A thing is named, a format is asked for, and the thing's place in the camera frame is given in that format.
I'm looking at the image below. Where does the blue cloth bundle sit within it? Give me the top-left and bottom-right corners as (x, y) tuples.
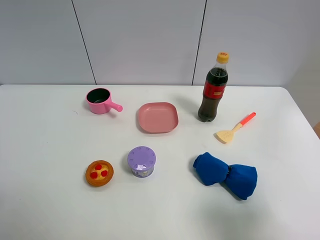
(193, 152), (258, 200)

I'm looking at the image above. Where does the pink square plate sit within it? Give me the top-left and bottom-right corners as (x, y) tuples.
(137, 102), (179, 134)

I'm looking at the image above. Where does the purple lidded can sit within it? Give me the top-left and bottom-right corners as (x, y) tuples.
(127, 146), (156, 178)

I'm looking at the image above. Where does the pink toy saucepan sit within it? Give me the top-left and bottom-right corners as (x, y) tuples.
(85, 87), (123, 115)

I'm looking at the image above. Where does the cola bottle yellow cap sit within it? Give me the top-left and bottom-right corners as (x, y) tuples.
(198, 52), (229, 122)

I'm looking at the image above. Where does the toy fruit tart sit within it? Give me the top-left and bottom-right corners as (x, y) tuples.
(85, 160), (114, 187)

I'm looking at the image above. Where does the toy spatula orange handle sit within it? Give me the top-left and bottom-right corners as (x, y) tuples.
(214, 112), (256, 144)

